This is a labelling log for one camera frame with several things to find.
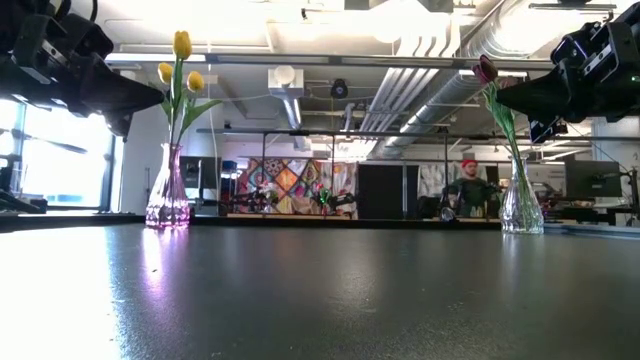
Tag black cabinet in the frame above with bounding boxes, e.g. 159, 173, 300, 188
356, 163, 420, 221

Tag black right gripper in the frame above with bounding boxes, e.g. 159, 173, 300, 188
495, 21, 640, 146

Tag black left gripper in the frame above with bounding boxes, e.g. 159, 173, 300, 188
0, 46, 166, 140

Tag black round overhead camera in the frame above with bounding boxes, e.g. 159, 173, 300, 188
328, 78, 350, 100

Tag black computer monitor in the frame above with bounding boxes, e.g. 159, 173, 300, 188
564, 159, 624, 199
179, 155, 222, 191

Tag pink glass vase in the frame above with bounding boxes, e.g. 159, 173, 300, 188
144, 142, 192, 231

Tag person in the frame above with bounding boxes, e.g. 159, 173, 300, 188
446, 158, 497, 220

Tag colourful patchwork quilt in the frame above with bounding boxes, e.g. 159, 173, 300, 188
235, 157, 359, 216

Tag silver ceiling ducts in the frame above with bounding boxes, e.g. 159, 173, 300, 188
358, 0, 556, 160

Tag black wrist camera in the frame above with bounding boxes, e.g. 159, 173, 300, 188
549, 20, 614, 69
9, 12, 115, 71

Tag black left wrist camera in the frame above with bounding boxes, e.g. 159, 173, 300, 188
9, 12, 115, 71

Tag long ceiling light strip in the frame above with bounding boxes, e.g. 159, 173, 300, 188
104, 51, 209, 65

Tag clear glass vase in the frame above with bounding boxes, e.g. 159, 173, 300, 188
498, 156, 546, 236

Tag yellow artificial tulip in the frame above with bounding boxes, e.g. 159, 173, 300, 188
177, 69, 224, 151
155, 61, 177, 151
169, 29, 195, 151

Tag black overhead frame rail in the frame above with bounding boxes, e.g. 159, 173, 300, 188
196, 128, 640, 144

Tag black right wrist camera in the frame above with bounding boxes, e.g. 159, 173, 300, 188
549, 20, 614, 69

